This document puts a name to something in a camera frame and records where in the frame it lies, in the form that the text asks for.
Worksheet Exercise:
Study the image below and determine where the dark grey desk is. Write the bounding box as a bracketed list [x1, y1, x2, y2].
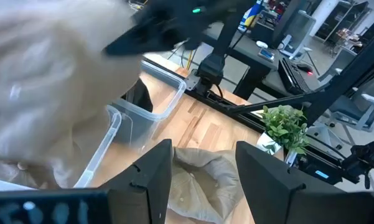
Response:
[202, 22, 322, 101]

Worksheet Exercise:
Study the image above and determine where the large clear plastic bin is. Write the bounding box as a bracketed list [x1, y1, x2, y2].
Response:
[73, 105, 123, 189]

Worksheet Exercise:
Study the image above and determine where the black keyboard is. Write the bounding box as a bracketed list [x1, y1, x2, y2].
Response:
[278, 57, 312, 96]

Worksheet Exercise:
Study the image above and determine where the cream fabric hat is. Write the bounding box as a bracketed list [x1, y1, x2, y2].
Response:
[0, 0, 146, 190]

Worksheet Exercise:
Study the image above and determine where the green potted plant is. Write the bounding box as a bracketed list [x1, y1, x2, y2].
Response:
[256, 105, 309, 157]

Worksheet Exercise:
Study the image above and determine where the thick black frame post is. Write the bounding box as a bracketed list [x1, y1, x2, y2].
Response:
[304, 26, 374, 126]

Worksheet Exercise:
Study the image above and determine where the black control box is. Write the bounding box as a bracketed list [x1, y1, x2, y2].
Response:
[294, 151, 344, 186]

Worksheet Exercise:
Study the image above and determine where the grey computer monitor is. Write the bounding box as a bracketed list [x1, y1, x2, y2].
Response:
[279, 10, 317, 59]

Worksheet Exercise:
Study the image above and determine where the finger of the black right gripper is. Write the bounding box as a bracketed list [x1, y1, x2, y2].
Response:
[103, 12, 175, 57]

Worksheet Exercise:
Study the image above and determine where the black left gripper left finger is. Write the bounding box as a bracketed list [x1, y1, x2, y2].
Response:
[99, 139, 174, 224]

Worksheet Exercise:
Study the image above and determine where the black computer mouse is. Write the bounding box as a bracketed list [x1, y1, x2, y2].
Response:
[296, 62, 314, 76]

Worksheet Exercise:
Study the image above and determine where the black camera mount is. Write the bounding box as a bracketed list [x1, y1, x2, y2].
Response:
[341, 139, 374, 190]

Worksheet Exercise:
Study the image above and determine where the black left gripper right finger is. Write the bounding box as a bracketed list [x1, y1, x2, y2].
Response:
[235, 141, 343, 224]

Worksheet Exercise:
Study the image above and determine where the small blue screen device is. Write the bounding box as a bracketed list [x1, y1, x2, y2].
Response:
[257, 47, 275, 62]

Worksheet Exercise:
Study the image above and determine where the grey office chair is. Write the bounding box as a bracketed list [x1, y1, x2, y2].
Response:
[317, 45, 374, 132]

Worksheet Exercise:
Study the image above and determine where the black table frame rail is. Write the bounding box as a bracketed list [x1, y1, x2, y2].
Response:
[142, 57, 299, 134]

